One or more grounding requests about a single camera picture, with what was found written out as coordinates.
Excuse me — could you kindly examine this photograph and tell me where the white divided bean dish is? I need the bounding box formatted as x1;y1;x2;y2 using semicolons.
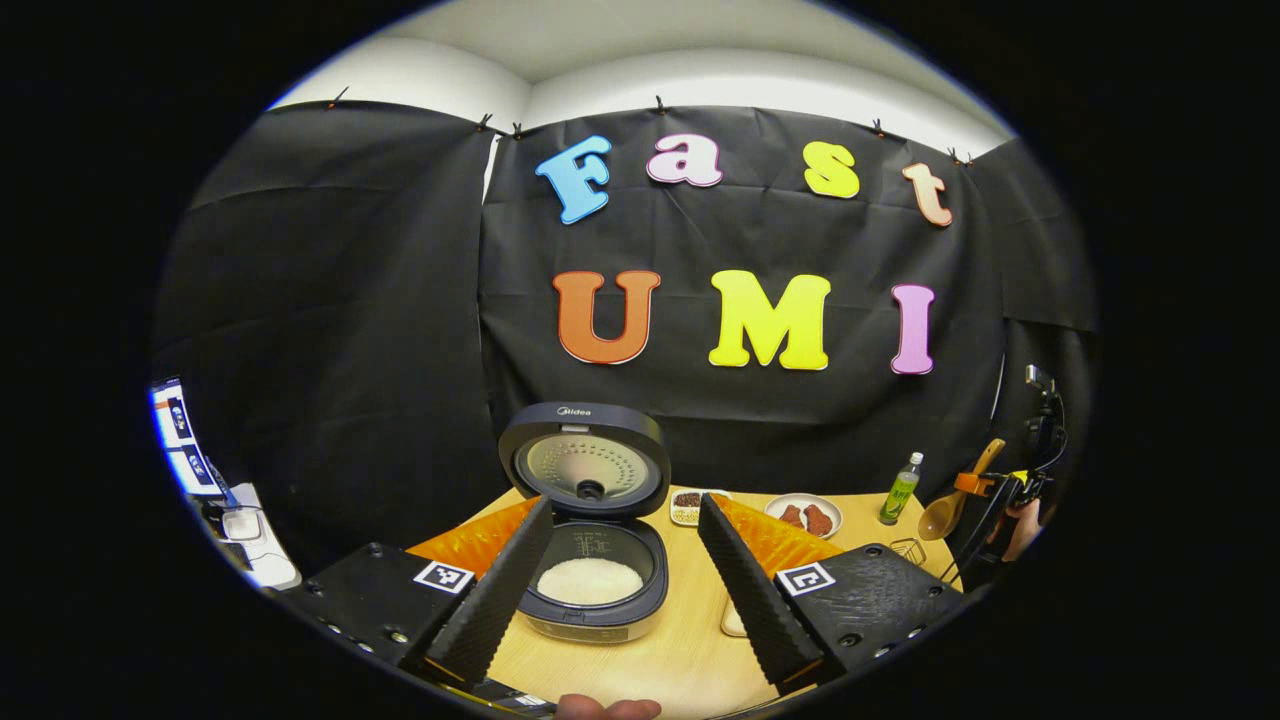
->
669;488;731;528

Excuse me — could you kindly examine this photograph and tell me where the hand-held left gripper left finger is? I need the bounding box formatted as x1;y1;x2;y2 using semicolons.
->
283;495;557;691

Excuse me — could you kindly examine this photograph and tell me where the green label drink bottle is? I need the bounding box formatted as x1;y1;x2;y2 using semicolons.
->
878;452;925;527

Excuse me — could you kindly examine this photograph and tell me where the row of small cloth clips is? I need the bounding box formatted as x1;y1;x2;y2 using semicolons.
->
326;86;975;167

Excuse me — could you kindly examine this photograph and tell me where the white round plate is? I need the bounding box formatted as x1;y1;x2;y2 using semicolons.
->
764;493;844;540

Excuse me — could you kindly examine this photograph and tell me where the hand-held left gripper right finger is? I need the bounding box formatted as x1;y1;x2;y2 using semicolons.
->
697;492;969;698

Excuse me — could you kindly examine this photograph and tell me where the wooden spoon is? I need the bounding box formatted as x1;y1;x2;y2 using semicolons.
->
917;438;1007;542

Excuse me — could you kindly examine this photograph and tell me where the computer monitor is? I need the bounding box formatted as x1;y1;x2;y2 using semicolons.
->
150;377;226;498

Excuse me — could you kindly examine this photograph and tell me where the white rice heap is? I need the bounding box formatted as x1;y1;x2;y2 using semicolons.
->
537;558;645;606

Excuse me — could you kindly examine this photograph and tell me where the dark grey rice cooker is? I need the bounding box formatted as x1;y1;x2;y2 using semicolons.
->
497;401;673;645

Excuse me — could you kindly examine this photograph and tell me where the white side table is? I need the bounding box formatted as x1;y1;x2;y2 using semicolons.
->
195;483;303;591

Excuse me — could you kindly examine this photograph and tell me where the black backdrop cloth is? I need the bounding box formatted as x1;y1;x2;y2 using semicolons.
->
150;100;1101;576

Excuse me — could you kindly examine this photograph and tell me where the black cable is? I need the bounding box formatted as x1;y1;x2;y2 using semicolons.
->
940;480;1011;591

